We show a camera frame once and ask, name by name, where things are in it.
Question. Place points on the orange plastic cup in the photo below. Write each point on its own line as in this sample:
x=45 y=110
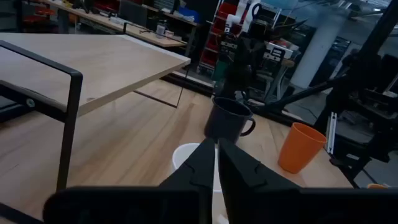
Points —
x=298 y=149

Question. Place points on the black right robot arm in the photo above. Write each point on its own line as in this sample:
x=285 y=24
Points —
x=245 y=62

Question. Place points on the blue storage bin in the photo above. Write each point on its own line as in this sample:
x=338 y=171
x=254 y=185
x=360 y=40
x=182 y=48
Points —
x=188 y=15

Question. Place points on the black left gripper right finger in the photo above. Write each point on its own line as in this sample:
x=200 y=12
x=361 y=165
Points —
x=245 y=177

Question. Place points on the wooden workbench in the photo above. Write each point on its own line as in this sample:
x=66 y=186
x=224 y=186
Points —
x=140 y=34

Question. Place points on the white mug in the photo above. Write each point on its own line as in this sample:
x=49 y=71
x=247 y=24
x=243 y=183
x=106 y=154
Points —
x=183 y=155

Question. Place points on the wooden shelf with black frame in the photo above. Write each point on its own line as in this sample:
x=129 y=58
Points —
x=102 y=62

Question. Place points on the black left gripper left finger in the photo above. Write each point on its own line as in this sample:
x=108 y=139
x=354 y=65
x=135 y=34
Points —
x=196 y=171

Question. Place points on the dark enamel mug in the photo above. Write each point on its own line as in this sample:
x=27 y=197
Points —
x=227 y=121

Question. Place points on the white round pillar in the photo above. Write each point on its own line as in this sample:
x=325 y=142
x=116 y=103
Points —
x=317 y=53

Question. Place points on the silver metal bracket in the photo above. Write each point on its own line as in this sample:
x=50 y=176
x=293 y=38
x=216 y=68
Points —
x=331 y=133

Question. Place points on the red storage bin rack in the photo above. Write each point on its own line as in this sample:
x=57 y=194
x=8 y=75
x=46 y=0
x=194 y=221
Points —
x=223 y=11

